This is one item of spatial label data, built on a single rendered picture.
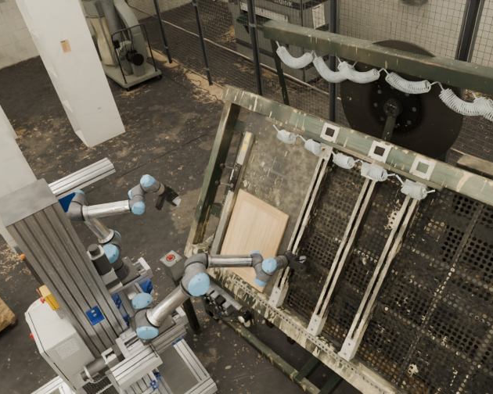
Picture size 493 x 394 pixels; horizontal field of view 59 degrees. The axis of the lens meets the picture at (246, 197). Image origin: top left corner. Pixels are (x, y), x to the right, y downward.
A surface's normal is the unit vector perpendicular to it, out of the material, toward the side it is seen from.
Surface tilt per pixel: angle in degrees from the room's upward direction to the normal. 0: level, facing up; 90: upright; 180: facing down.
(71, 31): 90
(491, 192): 57
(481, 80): 90
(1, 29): 90
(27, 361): 0
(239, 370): 0
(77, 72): 90
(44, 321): 0
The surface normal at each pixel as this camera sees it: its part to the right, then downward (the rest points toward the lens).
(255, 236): -0.65, 0.04
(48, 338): -0.12, -0.75
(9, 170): 0.59, 0.47
